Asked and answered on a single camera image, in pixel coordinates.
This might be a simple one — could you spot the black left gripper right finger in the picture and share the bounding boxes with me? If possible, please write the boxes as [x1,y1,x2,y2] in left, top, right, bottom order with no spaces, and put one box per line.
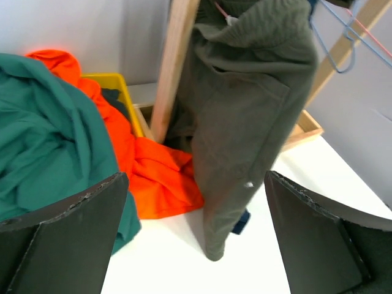
[264,171,391,294]

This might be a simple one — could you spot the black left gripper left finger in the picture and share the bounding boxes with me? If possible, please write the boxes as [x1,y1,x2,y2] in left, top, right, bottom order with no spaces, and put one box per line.
[1,173,128,294]

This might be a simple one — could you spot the navy blue shorts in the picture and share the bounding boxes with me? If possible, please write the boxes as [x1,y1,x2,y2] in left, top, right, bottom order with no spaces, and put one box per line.
[232,209,251,235]

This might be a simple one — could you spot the teal green shorts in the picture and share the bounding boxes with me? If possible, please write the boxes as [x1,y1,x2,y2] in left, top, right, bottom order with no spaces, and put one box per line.
[0,53,142,255]

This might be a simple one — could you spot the orange shorts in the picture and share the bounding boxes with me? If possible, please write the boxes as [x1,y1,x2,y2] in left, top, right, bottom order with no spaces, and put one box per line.
[27,49,204,219]

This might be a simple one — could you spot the black shorts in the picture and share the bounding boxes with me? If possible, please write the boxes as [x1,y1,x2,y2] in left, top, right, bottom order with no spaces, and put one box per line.
[101,88,130,121]

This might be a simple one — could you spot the blue hanger with teal shorts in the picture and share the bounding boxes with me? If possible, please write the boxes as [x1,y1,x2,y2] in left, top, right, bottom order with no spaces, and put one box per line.
[310,1,391,74]

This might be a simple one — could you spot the olive green shorts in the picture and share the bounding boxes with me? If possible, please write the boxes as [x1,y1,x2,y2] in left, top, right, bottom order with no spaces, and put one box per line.
[166,0,319,261]

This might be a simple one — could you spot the pink hanger with olive shorts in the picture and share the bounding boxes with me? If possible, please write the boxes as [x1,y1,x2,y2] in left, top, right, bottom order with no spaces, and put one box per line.
[213,1,238,26]

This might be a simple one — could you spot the wooden clothes rack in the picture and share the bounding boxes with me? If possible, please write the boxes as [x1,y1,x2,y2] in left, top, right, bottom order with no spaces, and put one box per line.
[133,0,392,153]

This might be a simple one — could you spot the yellow plastic tray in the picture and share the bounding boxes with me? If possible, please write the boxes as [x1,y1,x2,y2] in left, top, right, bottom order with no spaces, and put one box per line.
[82,72,144,137]

